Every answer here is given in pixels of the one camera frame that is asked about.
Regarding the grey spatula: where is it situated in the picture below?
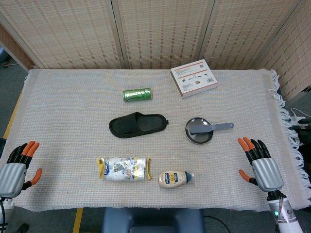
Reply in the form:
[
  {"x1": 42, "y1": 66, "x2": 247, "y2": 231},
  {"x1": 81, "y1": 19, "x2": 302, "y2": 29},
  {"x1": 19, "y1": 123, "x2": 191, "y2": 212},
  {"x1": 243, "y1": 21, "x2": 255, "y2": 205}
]
[{"x1": 189, "y1": 122, "x2": 235, "y2": 135}]

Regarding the round metal plate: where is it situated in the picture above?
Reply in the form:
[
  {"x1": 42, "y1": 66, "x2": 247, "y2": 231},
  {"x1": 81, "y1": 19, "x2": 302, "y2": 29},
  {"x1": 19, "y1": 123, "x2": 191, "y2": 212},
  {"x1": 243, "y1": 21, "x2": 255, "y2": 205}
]
[{"x1": 185, "y1": 117, "x2": 213, "y2": 145}]

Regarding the white power strip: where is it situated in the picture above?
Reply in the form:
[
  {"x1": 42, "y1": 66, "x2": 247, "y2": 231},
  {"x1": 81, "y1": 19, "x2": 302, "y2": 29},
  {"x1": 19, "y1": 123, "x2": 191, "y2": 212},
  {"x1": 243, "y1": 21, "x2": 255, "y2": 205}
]
[{"x1": 289, "y1": 108, "x2": 307, "y2": 126}]

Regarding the white cardboard box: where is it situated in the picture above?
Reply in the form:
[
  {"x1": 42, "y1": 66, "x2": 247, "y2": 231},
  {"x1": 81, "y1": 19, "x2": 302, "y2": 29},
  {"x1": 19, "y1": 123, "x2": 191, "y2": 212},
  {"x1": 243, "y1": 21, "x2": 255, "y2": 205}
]
[{"x1": 170, "y1": 59, "x2": 219, "y2": 99}]

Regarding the green drink can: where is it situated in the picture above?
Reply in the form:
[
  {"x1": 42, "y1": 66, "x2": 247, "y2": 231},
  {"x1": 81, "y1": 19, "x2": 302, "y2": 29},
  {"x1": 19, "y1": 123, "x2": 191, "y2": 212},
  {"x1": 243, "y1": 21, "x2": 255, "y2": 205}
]
[{"x1": 122, "y1": 87, "x2": 153, "y2": 102}]

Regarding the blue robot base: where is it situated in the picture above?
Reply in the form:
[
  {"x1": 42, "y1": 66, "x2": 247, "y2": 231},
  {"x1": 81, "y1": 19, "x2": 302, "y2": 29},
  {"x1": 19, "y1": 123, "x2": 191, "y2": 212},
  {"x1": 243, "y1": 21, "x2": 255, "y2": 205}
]
[{"x1": 101, "y1": 207, "x2": 205, "y2": 233}]

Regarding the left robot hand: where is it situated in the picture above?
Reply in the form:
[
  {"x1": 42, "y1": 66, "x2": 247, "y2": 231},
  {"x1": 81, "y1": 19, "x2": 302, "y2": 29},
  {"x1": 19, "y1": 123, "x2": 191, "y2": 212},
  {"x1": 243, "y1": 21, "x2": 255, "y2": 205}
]
[{"x1": 0, "y1": 141, "x2": 43, "y2": 198}]

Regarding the beige woven table cloth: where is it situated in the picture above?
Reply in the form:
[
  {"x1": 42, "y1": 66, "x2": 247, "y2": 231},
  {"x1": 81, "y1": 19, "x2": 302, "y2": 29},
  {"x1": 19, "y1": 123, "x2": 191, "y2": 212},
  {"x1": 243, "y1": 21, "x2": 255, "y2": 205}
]
[{"x1": 0, "y1": 68, "x2": 311, "y2": 211}]

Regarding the woven folding screen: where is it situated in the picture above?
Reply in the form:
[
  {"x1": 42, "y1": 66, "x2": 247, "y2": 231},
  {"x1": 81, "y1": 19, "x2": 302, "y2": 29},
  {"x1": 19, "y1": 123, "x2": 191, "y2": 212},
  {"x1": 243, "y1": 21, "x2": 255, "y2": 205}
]
[{"x1": 0, "y1": 0, "x2": 311, "y2": 100}]

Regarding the white yellow snack bag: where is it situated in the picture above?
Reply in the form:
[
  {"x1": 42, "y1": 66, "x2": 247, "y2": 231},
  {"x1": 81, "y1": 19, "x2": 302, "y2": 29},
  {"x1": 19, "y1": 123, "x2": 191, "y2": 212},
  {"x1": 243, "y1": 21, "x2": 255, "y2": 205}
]
[{"x1": 96, "y1": 156, "x2": 153, "y2": 182}]

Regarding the black slipper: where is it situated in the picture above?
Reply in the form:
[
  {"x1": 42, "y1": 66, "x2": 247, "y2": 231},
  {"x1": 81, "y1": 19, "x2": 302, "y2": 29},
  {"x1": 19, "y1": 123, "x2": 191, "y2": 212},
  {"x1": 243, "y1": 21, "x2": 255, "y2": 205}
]
[{"x1": 108, "y1": 112, "x2": 170, "y2": 139}]

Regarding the mayonnaise squeeze bottle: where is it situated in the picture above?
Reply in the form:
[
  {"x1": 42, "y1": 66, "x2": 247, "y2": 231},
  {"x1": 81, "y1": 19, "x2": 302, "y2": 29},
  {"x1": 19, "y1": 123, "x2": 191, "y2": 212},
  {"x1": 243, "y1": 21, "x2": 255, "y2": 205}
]
[{"x1": 157, "y1": 170, "x2": 195, "y2": 189}]

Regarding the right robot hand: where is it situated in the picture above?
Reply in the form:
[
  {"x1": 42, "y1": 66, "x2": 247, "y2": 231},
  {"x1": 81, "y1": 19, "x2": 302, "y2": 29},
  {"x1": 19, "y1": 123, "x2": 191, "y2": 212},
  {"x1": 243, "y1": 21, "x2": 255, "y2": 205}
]
[{"x1": 237, "y1": 136, "x2": 284, "y2": 193}]

